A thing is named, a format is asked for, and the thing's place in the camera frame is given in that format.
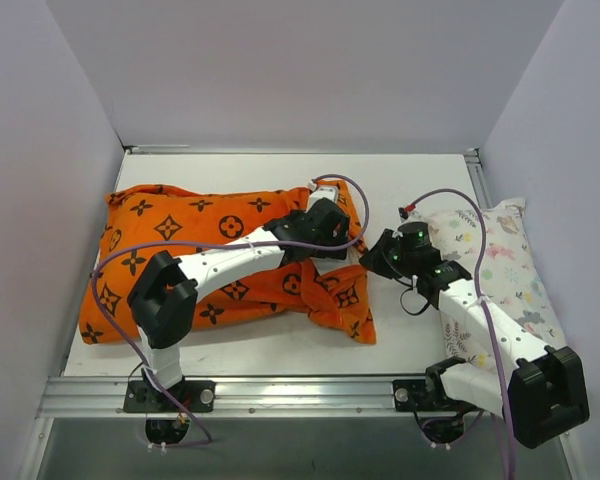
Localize orange black-patterned pillowcase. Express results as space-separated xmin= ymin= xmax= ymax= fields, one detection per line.
xmin=79 ymin=182 xmax=376 ymax=348

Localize aluminium back rail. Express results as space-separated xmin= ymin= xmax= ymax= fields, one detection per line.
xmin=125 ymin=144 xmax=480 ymax=158

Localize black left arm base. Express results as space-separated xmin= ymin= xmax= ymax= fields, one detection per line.
xmin=122 ymin=379 xmax=216 ymax=415

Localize aluminium front rail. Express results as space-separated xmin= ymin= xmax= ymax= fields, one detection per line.
xmin=37 ymin=375 xmax=450 ymax=420

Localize white floral pillow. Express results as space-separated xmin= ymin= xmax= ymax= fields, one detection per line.
xmin=415 ymin=198 xmax=567 ymax=349

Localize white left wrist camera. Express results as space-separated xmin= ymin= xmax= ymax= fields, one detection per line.
xmin=307 ymin=182 xmax=339 ymax=208

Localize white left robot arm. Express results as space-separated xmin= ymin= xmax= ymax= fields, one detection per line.
xmin=127 ymin=198 xmax=350 ymax=411

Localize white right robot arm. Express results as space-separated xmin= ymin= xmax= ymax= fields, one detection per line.
xmin=360 ymin=222 xmax=590 ymax=448

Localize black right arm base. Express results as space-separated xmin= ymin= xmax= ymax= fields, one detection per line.
xmin=392 ymin=376 xmax=477 ymax=415

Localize aluminium rail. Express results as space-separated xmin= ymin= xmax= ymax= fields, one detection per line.
xmin=125 ymin=144 xmax=480 ymax=158
xmin=37 ymin=375 xmax=450 ymax=420

